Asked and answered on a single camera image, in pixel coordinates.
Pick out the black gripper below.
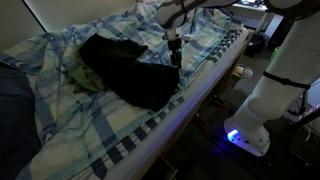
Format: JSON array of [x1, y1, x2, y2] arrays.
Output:
[[168, 38, 184, 70]]

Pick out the black trousers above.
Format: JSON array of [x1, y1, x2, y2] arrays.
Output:
[[78, 33, 183, 113]]

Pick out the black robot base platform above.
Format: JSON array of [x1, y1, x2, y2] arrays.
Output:
[[194, 96, 320, 180]]

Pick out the white sneaker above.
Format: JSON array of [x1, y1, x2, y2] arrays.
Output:
[[233, 63, 254, 80]]

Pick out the green crumpled garment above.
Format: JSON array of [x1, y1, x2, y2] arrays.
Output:
[[64, 49, 108, 94]]

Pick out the blue plaid bed cover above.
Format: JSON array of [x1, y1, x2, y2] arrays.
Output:
[[0, 0, 249, 180]]

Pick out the black tripod pole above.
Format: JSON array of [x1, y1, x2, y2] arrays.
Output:
[[284, 106, 320, 134]]

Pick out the dark blue pillow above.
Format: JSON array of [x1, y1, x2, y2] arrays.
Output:
[[0, 61, 42, 180]]

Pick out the wooden bed frame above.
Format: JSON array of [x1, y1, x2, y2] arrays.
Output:
[[133, 29, 257, 180]]

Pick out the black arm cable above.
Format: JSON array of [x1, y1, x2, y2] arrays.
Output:
[[261, 70, 313, 117]]

